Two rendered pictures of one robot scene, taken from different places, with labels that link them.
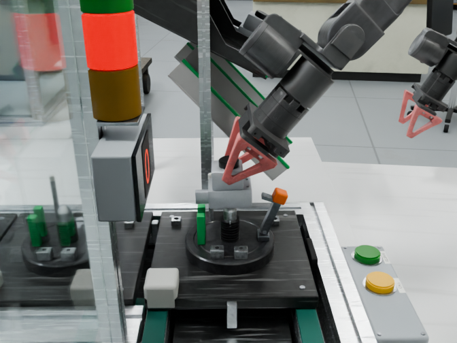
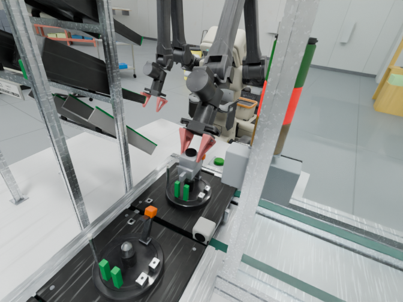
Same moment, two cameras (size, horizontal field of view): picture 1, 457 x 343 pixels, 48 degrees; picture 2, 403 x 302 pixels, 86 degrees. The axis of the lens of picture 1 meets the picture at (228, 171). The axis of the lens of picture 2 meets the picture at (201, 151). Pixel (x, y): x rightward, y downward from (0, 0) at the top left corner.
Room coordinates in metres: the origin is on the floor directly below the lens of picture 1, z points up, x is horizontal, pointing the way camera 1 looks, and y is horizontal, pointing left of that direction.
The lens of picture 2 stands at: (0.46, 0.43, 1.43)
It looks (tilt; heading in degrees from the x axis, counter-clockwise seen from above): 32 degrees down; 294
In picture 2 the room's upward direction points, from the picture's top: 5 degrees clockwise
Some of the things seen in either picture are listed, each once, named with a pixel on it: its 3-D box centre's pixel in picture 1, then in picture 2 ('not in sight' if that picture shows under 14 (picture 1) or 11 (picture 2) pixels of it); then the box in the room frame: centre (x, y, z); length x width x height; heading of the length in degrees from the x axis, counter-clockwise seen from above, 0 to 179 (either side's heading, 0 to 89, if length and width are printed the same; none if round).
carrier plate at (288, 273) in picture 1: (230, 253); (188, 195); (0.68, 0.00, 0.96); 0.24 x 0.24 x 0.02; 1
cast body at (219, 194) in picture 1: (222, 180); (188, 163); (0.68, 0.01, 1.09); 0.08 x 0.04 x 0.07; 91
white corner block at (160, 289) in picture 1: (161, 288); (203, 230); (0.58, 0.09, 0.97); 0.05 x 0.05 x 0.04; 1
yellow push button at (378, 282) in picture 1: (379, 284); not in sight; (0.60, -0.22, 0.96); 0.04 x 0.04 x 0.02
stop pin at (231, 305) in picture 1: (231, 314); (226, 214); (0.56, 0.00, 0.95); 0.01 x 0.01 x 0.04; 1
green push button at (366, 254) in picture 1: (366, 256); (219, 162); (0.67, -0.22, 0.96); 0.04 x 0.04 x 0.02
